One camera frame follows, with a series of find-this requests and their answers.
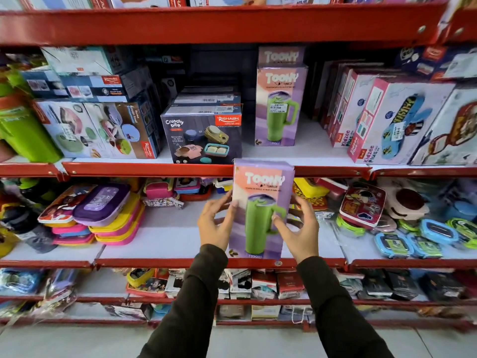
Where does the purple tumbler box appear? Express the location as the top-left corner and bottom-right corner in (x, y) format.
(254, 63), (309, 147)
(228, 158), (295, 260)
(257, 45), (307, 68)

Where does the brown white bear container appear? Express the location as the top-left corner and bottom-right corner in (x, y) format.
(385, 187), (430, 221)

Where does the red metal shelf rack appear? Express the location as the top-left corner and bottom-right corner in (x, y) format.
(0, 3), (477, 333)

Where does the pink green lunch box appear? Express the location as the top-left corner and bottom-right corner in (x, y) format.
(144, 180), (175, 200)

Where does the row of small product boxes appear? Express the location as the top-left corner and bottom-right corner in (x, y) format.
(164, 268), (307, 301)

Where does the cartoon print lunch box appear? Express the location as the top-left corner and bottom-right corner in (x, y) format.
(38, 184), (95, 224)

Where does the yellow plastic lunch box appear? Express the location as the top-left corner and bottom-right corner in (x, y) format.
(293, 178), (331, 199)

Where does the row of white lunchbox cartons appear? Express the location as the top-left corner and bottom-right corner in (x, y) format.
(312, 60), (457, 165)

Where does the white dinner set box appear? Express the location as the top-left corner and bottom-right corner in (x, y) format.
(31, 100), (102, 159)

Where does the green rimmed food container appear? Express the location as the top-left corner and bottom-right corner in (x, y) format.
(446, 218), (477, 250)
(336, 215), (368, 238)
(396, 218), (422, 235)

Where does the maroon cartoon lunch box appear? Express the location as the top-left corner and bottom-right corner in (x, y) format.
(339, 182), (387, 230)

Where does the stack of yellow pink lunchboxes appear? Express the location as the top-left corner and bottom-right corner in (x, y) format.
(51, 193), (146, 246)

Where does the blue rimmed food container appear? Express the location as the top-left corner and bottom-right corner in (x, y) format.
(406, 233), (443, 259)
(420, 219), (459, 246)
(374, 232), (414, 259)

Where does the white teal cardboard box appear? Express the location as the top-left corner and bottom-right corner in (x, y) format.
(40, 46), (125, 76)

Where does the green plastic jug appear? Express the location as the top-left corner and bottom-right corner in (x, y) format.
(0, 91), (63, 164)

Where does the person's right hand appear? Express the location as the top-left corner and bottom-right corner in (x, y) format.
(272, 194), (320, 265)

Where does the white red print lunchbox carton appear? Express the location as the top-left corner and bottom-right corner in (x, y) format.
(409, 87), (477, 167)

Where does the dark snack bowl set box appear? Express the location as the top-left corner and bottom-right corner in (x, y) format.
(160, 104), (243, 165)
(173, 92), (242, 107)

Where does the yellow cartoon lunch box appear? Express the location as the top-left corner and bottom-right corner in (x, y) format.
(126, 268), (157, 288)

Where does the person's left hand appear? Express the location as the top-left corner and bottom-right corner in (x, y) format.
(197, 191), (239, 252)

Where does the person's right forearm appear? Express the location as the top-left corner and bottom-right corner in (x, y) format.
(296, 256), (396, 358)

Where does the row of dark wrapped packages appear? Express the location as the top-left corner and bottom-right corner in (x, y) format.
(334, 269), (467, 302)

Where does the person's left forearm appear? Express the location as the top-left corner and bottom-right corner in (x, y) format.
(137, 244), (229, 358)

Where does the dark blue bowl set box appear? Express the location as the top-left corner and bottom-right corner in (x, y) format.
(59, 66), (154, 103)

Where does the purple plastic lunch box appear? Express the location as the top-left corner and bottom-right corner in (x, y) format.
(72, 183), (131, 228)

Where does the blue white cardboard box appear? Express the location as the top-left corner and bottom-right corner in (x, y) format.
(394, 45), (477, 82)

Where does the brown dinner set box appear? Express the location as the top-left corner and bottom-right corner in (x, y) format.
(83, 100), (162, 160)

